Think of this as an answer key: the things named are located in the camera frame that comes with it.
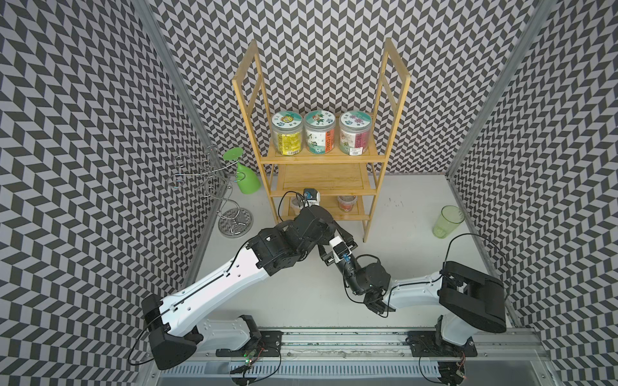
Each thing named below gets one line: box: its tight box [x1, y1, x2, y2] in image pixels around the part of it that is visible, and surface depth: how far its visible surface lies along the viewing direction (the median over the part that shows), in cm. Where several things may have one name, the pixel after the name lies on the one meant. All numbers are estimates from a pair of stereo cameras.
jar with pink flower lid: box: [338, 110, 372, 157], surface depth 61 cm
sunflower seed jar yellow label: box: [271, 110, 304, 157], surface depth 61 cm
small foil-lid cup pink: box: [337, 195, 358, 213], surface depth 84 cm
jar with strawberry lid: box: [303, 109, 337, 155], surface depth 61 cm
